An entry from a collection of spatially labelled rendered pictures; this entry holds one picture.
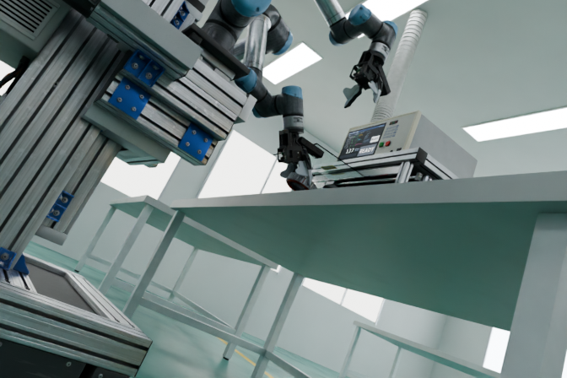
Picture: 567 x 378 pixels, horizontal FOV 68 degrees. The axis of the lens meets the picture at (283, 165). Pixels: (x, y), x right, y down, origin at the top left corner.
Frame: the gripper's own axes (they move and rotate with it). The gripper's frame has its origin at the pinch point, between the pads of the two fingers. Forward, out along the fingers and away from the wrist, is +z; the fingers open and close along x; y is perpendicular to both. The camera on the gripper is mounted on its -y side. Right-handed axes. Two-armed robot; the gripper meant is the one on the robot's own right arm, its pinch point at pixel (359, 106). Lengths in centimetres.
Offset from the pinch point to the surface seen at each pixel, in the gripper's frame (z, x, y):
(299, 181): 32.2, -10.0, 3.6
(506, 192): 44, 71, 23
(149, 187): -7, -476, -95
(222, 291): 76, -453, -258
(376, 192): 43, 40, 19
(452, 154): -11, 5, -50
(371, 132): -10.7, -22.9, -29.6
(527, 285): 57, 75, 20
